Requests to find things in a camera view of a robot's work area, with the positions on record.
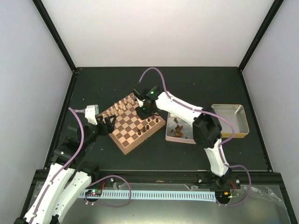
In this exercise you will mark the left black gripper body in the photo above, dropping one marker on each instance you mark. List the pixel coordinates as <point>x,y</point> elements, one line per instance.
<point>104,130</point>

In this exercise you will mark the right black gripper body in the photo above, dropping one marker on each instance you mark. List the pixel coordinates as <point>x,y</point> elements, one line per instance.
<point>146,111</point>

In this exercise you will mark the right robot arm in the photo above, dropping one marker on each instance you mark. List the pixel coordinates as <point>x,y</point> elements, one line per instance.
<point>206,128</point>

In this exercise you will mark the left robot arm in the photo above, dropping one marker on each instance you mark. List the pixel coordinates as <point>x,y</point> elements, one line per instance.
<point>68,176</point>

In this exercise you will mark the white chess pieces group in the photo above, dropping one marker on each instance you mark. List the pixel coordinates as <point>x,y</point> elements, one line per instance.
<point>124,109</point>

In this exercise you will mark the wooden chess board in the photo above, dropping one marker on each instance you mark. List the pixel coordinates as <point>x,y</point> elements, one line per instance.
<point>125,134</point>

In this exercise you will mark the pile of dark chess pieces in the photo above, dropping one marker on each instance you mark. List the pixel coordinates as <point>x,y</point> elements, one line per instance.
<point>177,128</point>

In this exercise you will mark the pink metal tin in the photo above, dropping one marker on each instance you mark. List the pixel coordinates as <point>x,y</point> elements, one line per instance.
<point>190,139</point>

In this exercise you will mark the gold metal tin lid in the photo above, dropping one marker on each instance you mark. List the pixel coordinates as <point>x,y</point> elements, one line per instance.
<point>235,115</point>

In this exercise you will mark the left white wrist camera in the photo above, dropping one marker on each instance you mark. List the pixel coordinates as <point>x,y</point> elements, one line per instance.
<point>91,111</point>

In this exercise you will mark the light blue cable duct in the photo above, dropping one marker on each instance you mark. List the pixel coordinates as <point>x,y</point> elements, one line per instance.
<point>149,195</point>

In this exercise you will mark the black frame post left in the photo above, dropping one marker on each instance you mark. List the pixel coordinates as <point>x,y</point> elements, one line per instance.
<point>54,32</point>

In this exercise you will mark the black frame post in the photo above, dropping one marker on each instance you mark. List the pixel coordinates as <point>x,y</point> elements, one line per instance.
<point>54,32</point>
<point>260,33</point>

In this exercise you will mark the black frame post right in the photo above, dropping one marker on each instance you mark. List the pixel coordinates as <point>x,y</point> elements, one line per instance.
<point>260,33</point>

